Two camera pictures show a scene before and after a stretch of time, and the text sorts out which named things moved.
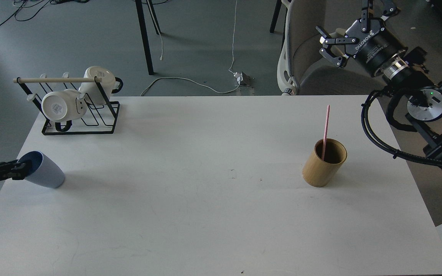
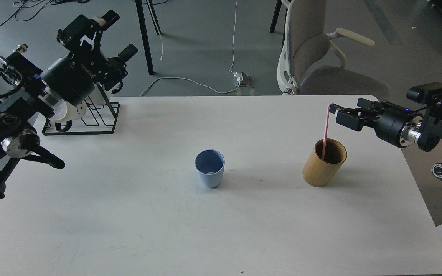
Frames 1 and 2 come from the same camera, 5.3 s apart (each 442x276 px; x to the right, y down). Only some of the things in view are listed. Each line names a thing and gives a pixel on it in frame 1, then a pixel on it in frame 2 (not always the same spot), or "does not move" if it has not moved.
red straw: (326, 132) does not move
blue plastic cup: (45, 171) → (210, 163)
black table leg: (144, 33) does not move
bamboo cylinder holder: (317, 173) does not move
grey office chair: (302, 69) does not move
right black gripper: (366, 39) → (399, 125)
